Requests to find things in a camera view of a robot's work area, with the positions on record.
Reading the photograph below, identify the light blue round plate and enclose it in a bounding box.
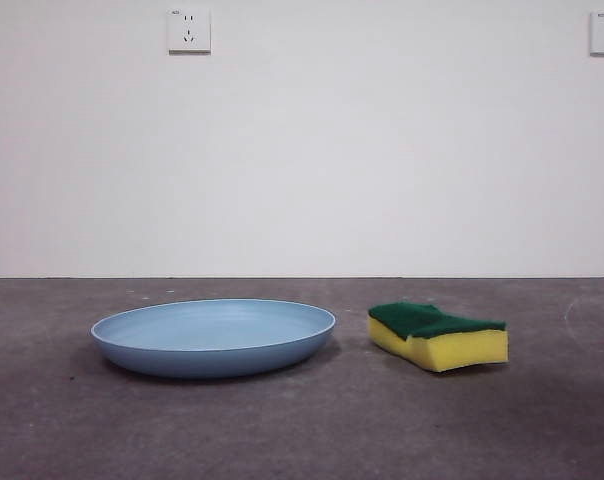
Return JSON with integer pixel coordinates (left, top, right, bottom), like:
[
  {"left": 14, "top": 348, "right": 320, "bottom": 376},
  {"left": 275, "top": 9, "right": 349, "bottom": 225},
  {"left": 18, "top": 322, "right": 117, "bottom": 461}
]
[{"left": 89, "top": 298, "right": 338, "bottom": 379}]

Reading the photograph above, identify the yellow sponge with green pad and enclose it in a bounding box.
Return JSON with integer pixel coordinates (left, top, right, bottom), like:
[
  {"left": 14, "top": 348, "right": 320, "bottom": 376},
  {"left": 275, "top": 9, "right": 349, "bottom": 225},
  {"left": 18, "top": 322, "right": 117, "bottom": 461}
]
[{"left": 367, "top": 300, "right": 509, "bottom": 374}]

